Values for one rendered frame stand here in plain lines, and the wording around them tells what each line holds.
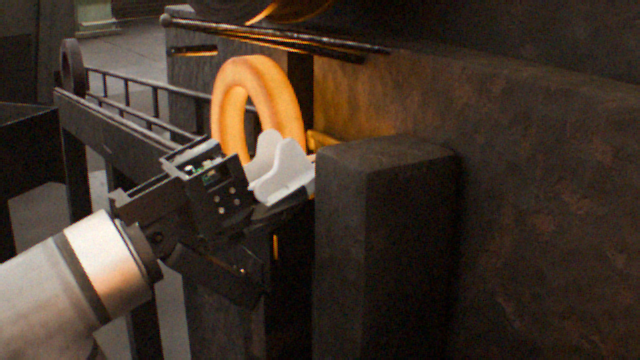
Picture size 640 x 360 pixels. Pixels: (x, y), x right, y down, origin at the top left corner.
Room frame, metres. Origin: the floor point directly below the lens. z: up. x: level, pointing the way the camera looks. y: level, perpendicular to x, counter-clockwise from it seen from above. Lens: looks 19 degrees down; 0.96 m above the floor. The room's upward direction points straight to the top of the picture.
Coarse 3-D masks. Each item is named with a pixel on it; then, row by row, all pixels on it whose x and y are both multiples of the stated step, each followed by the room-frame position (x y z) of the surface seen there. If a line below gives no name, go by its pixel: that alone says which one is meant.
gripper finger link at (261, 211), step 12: (300, 192) 0.58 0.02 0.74; (264, 204) 0.56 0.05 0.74; (276, 204) 0.56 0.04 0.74; (288, 204) 0.56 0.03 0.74; (300, 204) 0.57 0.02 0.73; (252, 216) 0.55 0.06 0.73; (264, 216) 0.54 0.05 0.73; (276, 216) 0.55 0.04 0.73; (288, 216) 0.56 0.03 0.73; (252, 228) 0.54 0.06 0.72; (264, 228) 0.54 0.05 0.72; (252, 240) 0.54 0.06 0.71
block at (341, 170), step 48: (336, 144) 0.54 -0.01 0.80; (384, 144) 0.54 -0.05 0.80; (432, 144) 0.54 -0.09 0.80; (336, 192) 0.50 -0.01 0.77; (384, 192) 0.48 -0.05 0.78; (432, 192) 0.50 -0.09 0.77; (336, 240) 0.50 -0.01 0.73; (384, 240) 0.48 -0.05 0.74; (432, 240) 0.51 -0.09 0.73; (336, 288) 0.50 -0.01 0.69; (384, 288) 0.48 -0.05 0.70; (432, 288) 0.51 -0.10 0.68; (336, 336) 0.50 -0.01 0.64; (384, 336) 0.48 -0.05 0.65; (432, 336) 0.51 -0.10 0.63
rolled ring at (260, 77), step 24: (240, 72) 0.71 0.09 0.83; (264, 72) 0.69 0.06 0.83; (216, 96) 0.78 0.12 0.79; (240, 96) 0.77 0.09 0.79; (264, 96) 0.66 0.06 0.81; (288, 96) 0.67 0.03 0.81; (216, 120) 0.78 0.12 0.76; (240, 120) 0.78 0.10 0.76; (264, 120) 0.66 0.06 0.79; (288, 120) 0.65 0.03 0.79; (240, 144) 0.78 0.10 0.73
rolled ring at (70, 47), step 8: (64, 40) 1.64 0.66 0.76; (72, 40) 1.63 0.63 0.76; (64, 48) 1.64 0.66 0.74; (72, 48) 1.60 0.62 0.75; (64, 56) 1.68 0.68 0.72; (72, 56) 1.58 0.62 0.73; (80, 56) 1.59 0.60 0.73; (64, 64) 1.69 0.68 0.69; (72, 64) 1.57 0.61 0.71; (80, 64) 1.58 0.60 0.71; (64, 72) 1.70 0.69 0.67; (72, 72) 1.57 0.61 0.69; (80, 72) 1.58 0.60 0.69; (64, 80) 1.69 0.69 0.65; (72, 80) 1.57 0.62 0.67; (80, 80) 1.57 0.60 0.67; (64, 88) 1.68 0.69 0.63; (72, 88) 1.58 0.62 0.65; (80, 88) 1.58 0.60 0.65; (80, 96) 1.58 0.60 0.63; (80, 104) 1.60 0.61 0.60
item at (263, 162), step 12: (264, 132) 0.61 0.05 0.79; (276, 132) 0.62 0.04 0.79; (264, 144) 0.61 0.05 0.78; (276, 144) 0.62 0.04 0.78; (264, 156) 0.61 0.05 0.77; (312, 156) 0.63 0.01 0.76; (252, 168) 0.61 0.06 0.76; (264, 168) 0.61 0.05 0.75; (252, 180) 0.61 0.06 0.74; (252, 192) 0.60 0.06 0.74
